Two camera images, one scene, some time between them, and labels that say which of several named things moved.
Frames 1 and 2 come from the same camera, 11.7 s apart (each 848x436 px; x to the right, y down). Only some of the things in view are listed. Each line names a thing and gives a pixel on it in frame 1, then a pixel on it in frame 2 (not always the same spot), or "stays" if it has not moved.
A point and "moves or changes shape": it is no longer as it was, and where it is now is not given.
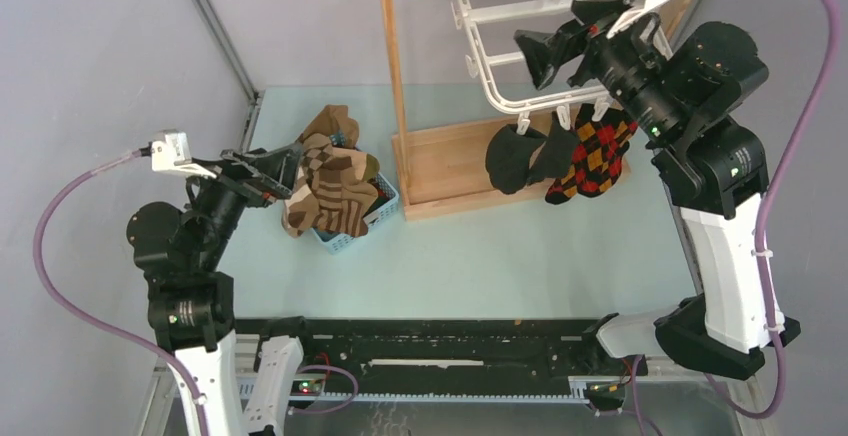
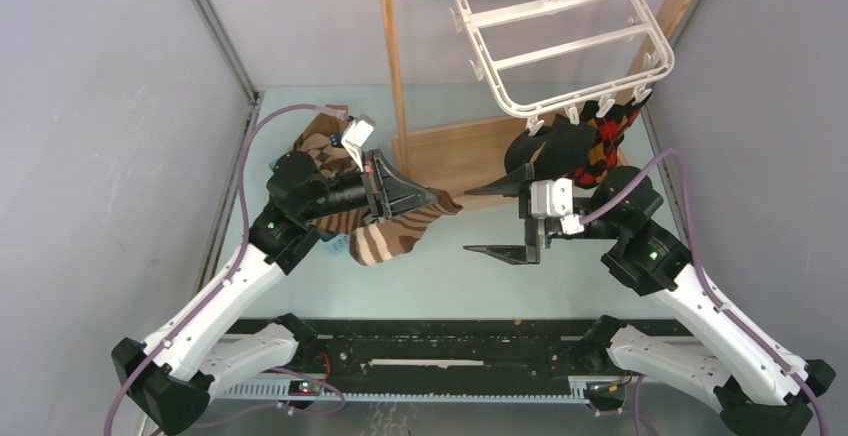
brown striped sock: x=329 y=204 moves or changes shape
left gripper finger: x=289 y=156 to x=410 y=199
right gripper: x=544 y=53 to x=534 y=228
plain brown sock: x=332 y=119 stays
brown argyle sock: x=319 y=154 stays
